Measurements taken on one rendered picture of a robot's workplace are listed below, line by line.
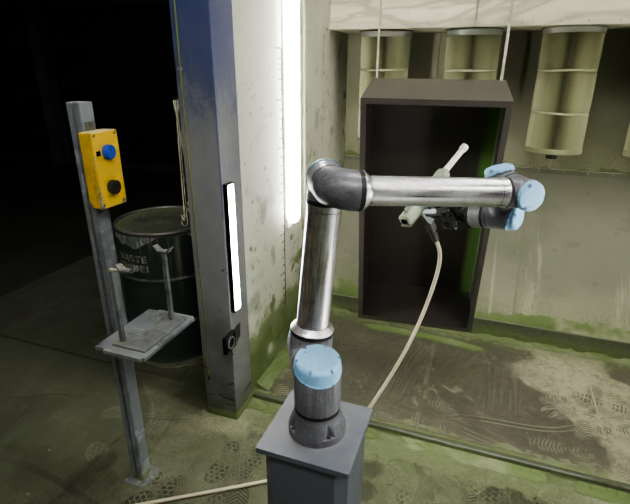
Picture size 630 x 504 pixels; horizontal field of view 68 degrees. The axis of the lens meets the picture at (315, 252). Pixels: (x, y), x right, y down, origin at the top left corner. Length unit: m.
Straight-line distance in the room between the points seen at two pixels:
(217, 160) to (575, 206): 2.48
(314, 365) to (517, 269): 2.25
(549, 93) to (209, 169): 2.08
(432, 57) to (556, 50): 0.83
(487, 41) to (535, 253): 1.40
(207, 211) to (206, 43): 0.69
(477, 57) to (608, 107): 0.95
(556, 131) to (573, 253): 0.84
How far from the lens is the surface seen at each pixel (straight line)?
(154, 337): 1.90
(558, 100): 3.25
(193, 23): 2.08
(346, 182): 1.28
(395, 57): 3.34
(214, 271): 2.26
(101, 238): 1.86
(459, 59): 3.25
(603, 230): 3.64
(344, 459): 1.57
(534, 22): 3.18
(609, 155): 3.74
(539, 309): 3.46
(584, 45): 3.26
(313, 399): 1.50
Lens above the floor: 1.75
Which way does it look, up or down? 22 degrees down
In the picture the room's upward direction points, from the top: straight up
